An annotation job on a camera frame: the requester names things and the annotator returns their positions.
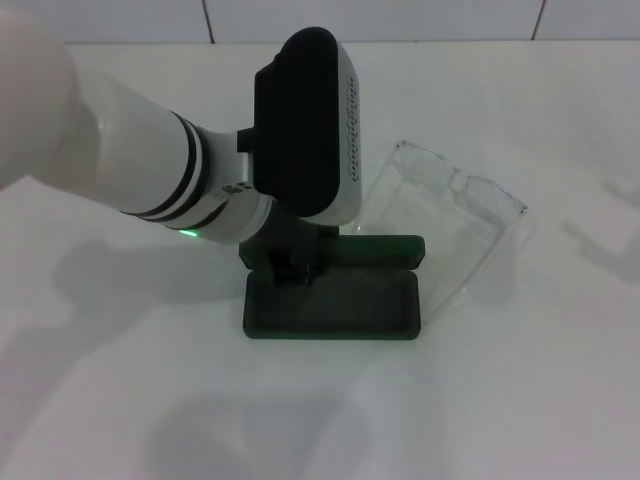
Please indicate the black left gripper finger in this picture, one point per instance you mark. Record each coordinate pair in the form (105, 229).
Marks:
(306, 272)
(281, 267)

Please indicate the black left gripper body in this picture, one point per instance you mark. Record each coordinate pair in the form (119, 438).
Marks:
(300, 235)

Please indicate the green glasses case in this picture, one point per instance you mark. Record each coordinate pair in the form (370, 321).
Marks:
(350, 305)

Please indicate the clear transparent glasses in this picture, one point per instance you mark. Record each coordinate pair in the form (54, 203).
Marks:
(450, 175)

